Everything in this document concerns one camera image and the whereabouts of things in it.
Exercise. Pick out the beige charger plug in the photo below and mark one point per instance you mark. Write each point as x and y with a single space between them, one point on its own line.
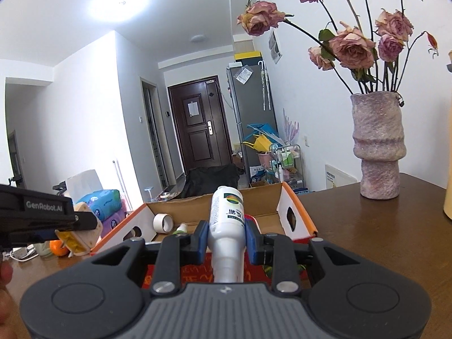
81 242

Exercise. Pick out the purple dried grass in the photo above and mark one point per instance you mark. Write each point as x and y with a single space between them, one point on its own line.
291 127

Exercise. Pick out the pink bin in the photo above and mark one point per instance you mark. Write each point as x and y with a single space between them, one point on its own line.
263 159

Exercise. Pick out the dried pink roses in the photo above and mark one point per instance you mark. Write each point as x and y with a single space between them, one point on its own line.
353 47

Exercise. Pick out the grey interior door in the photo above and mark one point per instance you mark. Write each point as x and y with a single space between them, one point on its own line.
155 137

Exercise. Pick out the grey refrigerator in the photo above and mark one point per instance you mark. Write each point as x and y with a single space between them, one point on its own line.
252 106

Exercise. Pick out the pink textured vase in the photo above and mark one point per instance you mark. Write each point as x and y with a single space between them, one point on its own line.
378 148

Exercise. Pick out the round ceiling lamp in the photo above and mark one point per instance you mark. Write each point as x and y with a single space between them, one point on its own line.
198 38

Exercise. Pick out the yellow and black box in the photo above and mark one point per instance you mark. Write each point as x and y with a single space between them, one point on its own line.
248 57

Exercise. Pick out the white wall outlet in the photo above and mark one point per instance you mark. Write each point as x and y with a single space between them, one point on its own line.
307 141

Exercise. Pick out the dark brown entrance door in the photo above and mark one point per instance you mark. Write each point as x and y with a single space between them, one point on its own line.
199 127

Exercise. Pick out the metal trolley rack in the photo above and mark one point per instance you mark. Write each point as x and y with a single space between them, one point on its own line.
287 166

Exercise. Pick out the red cardboard box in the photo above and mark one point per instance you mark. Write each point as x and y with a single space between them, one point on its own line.
296 219

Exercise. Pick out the purple tissue pack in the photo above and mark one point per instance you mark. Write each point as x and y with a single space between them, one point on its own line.
114 222

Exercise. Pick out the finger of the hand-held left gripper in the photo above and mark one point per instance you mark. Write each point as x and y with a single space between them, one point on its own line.
24 240
83 220

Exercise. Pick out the yellow thermos jug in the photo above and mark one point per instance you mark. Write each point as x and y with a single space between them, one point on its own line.
448 197

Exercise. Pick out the bright ceiling light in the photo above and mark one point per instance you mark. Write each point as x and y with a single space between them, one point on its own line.
118 1

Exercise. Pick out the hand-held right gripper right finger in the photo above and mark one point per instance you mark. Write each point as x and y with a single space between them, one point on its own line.
251 243

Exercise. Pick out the black kitchen appliance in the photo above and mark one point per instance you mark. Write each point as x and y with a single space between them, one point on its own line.
60 188

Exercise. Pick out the wall poster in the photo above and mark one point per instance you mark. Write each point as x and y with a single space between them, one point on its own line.
275 46

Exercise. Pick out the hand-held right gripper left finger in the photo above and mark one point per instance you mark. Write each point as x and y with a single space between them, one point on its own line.
202 242

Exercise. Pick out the white tape roll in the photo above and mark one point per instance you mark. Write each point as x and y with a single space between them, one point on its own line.
162 223

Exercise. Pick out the blue and yellow plastic items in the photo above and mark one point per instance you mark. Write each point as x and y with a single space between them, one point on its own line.
263 139

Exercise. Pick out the blue printed cardboard box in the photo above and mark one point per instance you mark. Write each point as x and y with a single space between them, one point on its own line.
257 176

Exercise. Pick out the person's left hand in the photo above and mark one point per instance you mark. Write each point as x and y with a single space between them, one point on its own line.
5 275

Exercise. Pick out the white folded umbrella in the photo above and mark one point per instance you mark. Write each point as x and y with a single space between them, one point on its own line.
265 84

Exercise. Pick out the small white spray bottle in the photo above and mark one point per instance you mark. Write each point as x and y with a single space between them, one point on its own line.
226 219

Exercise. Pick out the blue tissue pack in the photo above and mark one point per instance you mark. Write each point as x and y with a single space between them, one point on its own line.
102 201

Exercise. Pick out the black bag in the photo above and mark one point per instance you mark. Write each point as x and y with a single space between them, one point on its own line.
208 180

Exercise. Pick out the plastic sleeve of papers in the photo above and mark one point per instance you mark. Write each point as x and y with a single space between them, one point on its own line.
244 75

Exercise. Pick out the orange fruit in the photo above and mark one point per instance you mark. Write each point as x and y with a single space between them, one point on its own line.
59 249

